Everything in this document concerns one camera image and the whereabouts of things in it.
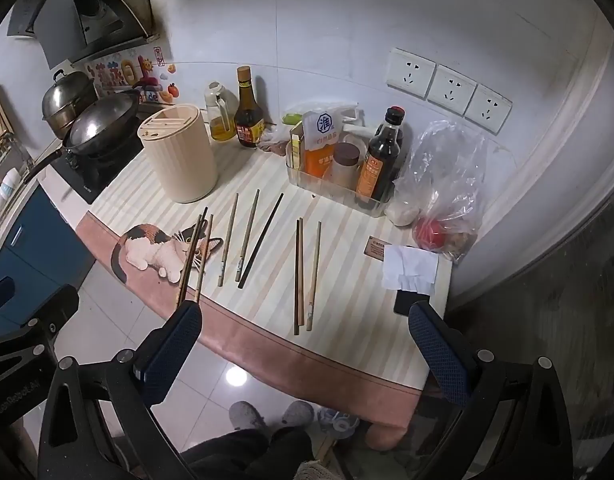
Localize colourful wall sticker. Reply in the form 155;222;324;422
84;47;180;106

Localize steel steamer pot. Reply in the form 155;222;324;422
41;69;98;140

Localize yellow box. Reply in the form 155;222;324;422
289;124;306;171

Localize black induction cooktop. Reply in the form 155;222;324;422
51;102;146;206

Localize clear plastic bag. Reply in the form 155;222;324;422
394;121;488;263

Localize dish rack with bowls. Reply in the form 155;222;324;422
0;132;32;231

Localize plastic bag with dried food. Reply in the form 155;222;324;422
257;102;360;155

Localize yellow-capped dark sauce bottle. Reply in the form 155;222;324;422
234;65;266;149

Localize white tissue paper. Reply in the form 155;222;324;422
381;245;440;295

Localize black chopstick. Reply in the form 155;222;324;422
237;192;285;290

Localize red tomato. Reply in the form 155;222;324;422
413;217;450;251

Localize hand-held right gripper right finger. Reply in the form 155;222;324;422
408;301;574;480

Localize white plastic container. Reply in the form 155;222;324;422
339;105;375;153

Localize dark brown chopstick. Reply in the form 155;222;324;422
175;207;209;309

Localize black range hood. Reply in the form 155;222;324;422
7;0;160;71

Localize small bag of white powder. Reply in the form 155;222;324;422
385;195;420;227

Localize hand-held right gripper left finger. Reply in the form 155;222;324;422
38;301;203;480

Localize brown-lidded jar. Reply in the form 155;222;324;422
331;141;362;188

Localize dark metal wok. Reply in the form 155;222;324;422
22;95;140;186

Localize red-capped soy sauce bottle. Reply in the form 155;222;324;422
356;106;404;206

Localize white and orange salt packet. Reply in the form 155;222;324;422
302;108;345;178

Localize grey slipper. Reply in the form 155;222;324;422
282;400;315;429
229;400;268;432

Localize brown card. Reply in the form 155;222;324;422
364;236;395;263

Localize black trousers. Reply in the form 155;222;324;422
182;425;313;480

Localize black phone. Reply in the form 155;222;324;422
393;287;432;317

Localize blue kitchen cabinet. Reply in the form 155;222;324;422
0;187;95;326

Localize clear oil dispenser bottle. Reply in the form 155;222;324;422
203;81;239;142

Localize clear plastic organizer bin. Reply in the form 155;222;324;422
285;125;398;218

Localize white wall socket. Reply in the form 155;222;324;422
385;48;436;99
464;84;514;135
427;64;477;113

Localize cream ribbed utensil holder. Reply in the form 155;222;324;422
137;103;219;204

